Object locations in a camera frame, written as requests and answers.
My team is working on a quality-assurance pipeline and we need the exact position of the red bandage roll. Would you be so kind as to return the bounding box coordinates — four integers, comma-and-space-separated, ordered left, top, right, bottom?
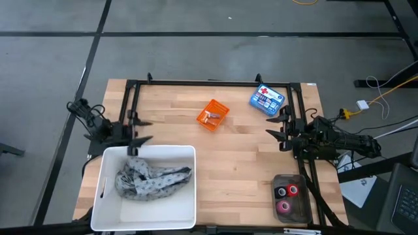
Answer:
285, 183, 299, 198

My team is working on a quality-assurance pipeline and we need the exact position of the grey chair foot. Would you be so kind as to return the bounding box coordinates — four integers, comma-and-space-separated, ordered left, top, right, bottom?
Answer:
0, 142, 26, 158

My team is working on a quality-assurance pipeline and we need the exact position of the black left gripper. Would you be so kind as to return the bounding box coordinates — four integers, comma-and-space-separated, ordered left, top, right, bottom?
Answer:
114, 110, 153, 157

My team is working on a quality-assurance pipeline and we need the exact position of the grey patterned cloth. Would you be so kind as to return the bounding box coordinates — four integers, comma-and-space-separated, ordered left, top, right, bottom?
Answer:
114, 157, 193, 202

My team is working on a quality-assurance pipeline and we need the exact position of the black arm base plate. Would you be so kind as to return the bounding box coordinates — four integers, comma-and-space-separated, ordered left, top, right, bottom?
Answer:
87, 140, 131, 158
291, 136, 338, 161

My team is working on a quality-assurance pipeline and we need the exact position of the thin white cable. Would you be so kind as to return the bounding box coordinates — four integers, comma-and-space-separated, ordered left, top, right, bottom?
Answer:
365, 75, 391, 120

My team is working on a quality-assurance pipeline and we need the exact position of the pink bandage roll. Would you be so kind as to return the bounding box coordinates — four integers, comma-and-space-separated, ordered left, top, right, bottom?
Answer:
275, 199, 293, 214

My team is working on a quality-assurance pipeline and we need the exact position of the blue first aid kit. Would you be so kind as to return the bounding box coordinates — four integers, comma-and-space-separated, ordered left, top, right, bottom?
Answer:
249, 84, 286, 118

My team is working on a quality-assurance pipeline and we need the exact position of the thick white cable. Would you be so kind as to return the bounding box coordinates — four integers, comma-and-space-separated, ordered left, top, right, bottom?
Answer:
372, 119, 418, 141

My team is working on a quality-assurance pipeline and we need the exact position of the small orange plastic basket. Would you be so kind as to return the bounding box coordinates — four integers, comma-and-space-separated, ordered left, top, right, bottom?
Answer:
195, 99, 231, 133

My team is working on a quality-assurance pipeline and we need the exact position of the black desk leg frame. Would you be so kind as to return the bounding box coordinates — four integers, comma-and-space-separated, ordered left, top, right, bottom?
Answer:
354, 0, 418, 89

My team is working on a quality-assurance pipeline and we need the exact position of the black laptop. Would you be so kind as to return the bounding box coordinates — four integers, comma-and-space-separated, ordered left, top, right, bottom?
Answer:
377, 163, 418, 235

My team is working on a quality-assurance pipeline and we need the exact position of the long yellow cable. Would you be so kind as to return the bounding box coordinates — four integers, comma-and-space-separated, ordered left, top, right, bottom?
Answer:
352, 74, 418, 116

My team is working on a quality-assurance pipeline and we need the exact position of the grey translucent plastic bin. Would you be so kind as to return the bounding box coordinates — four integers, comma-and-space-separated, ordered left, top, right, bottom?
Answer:
271, 173, 313, 225

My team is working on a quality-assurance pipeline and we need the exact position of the white plastic storage basket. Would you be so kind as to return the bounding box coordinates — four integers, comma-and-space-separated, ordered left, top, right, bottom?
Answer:
90, 145, 197, 232

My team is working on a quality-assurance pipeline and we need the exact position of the white cardboard box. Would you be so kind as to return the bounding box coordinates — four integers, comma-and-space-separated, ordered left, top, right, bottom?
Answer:
336, 155, 378, 209

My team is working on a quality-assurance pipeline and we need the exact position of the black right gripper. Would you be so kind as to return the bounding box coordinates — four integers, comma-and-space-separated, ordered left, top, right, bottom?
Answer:
265, 104, 307, 153

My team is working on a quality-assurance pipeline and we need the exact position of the silver label plate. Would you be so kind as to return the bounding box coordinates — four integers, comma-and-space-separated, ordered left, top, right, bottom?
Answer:
283, 228, 323, 235

